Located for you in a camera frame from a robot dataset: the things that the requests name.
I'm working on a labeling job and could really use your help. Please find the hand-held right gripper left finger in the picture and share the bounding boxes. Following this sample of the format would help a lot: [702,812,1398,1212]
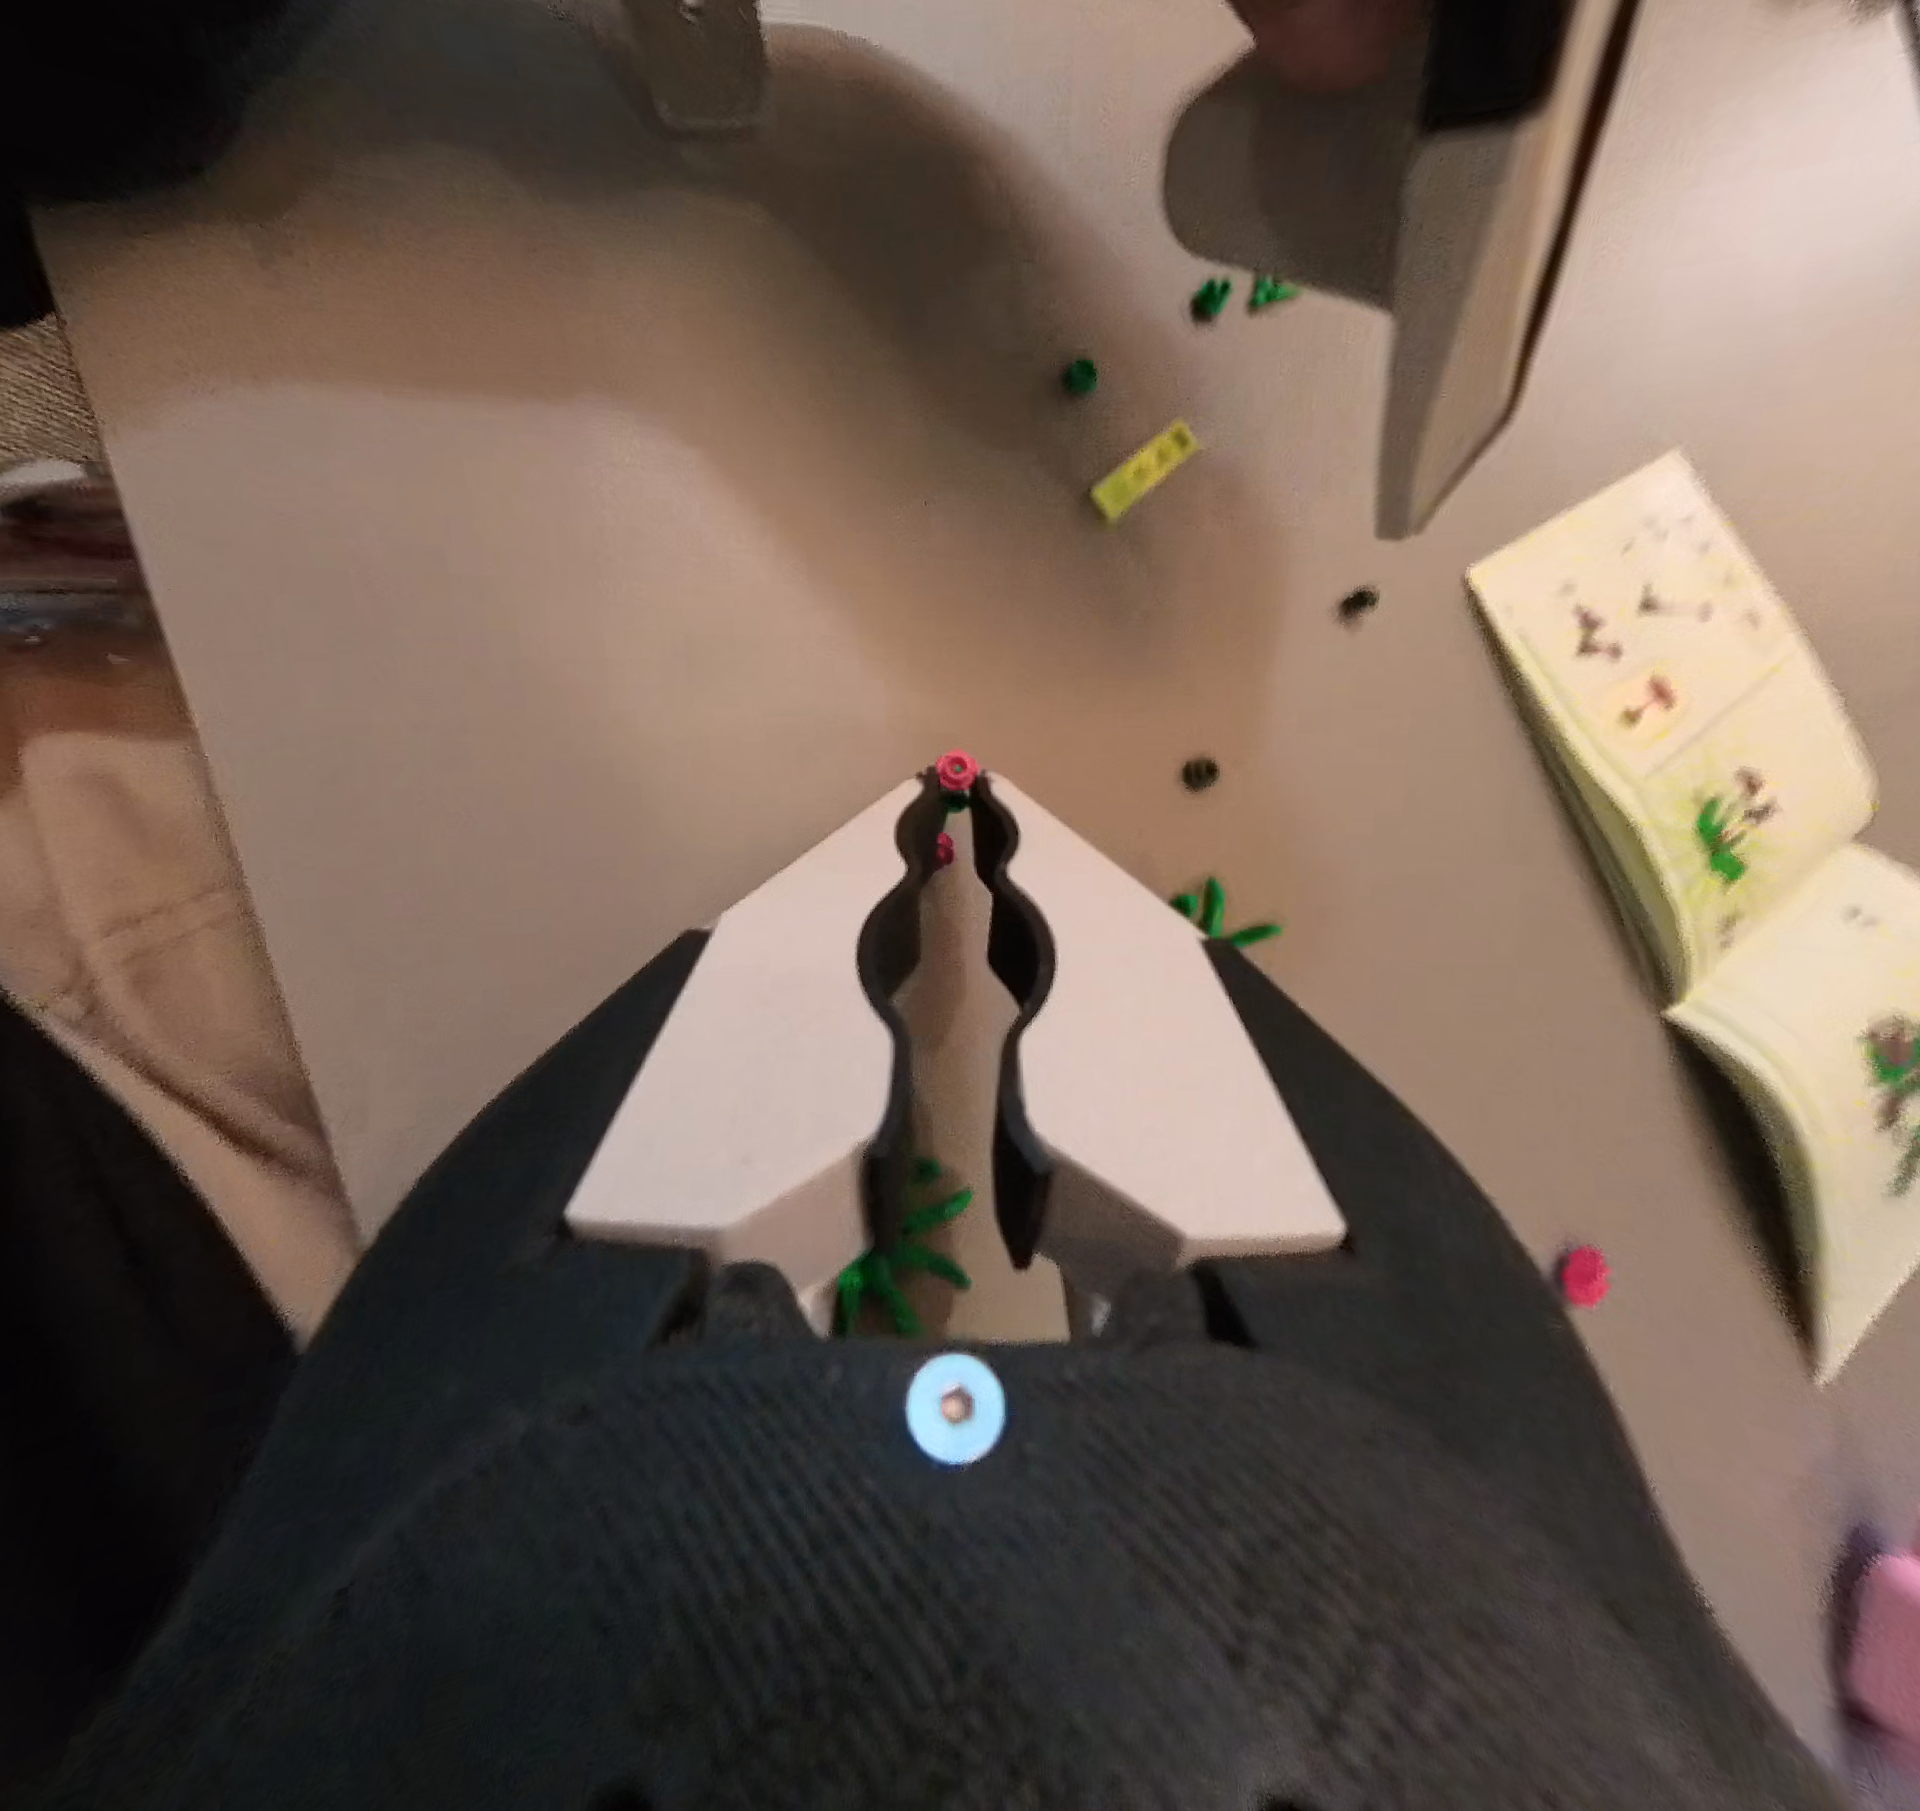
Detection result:
[564,769,949,1325]

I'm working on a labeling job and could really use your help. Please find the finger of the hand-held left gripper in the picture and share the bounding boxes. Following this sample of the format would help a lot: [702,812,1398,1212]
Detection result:
[1373,128,1593,546]
[1497,0,1679,474]

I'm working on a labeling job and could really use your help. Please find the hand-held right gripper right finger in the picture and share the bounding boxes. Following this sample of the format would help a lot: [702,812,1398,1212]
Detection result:
[965,772,1348,1335]

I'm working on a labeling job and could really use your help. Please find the green toy leaf piece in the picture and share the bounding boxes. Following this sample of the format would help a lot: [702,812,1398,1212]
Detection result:
[830,1156,978,1343]
[1169,875,1286,952]

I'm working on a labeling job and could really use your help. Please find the green stem with pink flowers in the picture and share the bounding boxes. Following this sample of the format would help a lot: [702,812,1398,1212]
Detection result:
[930,749,989,870]

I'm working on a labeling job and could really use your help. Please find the pink toy flower pot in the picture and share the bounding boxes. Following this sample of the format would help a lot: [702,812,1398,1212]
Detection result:
[1826,1523,1920,1757]

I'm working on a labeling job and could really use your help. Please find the person's left forearm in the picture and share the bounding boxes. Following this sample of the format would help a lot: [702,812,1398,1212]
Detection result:
[0,0,355,336]

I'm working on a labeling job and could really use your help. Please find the yellow toy plate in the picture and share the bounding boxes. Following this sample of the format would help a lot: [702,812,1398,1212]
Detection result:
[1090,417,1201,524]

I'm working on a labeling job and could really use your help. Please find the toy instruction booklet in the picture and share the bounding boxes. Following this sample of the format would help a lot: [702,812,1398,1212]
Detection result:
[1466,446,1920,1387]

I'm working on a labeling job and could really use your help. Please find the person's tan trousers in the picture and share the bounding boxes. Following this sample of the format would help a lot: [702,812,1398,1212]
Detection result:
[0,701,370,1341]

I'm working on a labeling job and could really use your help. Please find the grey perforated strap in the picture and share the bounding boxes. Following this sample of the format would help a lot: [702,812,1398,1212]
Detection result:
[583,0,771,137]

